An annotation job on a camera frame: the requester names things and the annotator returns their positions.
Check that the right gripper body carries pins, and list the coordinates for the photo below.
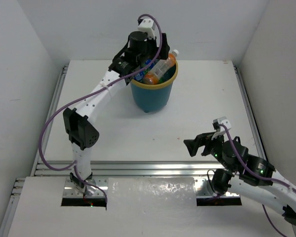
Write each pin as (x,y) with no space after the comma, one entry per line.
(213,148)

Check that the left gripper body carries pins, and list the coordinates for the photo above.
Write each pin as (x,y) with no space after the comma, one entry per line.
(164,46)

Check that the green plastic bottle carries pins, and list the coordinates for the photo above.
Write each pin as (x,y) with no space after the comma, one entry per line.
(147,69)

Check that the orange bottle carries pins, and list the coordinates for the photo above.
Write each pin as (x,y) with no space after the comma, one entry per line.
(160,69)

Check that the blue label bottle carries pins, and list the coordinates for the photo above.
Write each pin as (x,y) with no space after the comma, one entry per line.
(139,76)

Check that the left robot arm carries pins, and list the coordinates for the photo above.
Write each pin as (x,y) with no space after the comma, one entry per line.
(80,121)

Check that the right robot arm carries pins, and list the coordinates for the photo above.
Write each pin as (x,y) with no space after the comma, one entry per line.
(245,174)

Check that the teal bin with yellow rim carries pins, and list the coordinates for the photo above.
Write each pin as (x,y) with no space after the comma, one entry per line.
(153,98)

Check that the white front cover plate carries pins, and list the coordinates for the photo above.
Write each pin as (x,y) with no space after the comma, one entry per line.
(152,193)

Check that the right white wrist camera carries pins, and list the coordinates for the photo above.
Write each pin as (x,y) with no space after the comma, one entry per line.
(220,125)

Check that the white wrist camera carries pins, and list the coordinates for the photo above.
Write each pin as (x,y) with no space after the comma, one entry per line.
(220,125)
(147,26)

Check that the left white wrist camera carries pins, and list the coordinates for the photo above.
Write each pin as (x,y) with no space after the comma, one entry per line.
(147,26)

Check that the aluminium front rail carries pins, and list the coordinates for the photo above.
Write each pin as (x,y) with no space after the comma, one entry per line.
(155,177)

